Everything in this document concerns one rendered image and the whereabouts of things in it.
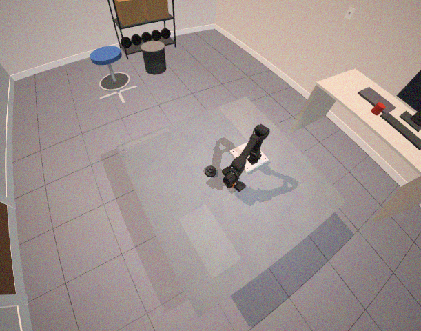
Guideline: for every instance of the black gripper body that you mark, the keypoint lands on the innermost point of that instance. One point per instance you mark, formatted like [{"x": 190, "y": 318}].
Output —
[{"x": 239, "y": 185}]

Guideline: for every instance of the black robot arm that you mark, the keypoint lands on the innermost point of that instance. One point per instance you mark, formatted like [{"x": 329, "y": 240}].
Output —
[{"x": 252, "y": 149}]

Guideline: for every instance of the grey round pedestal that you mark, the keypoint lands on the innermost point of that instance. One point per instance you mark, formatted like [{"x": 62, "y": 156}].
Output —
[{"x": 210, "y": 171}]

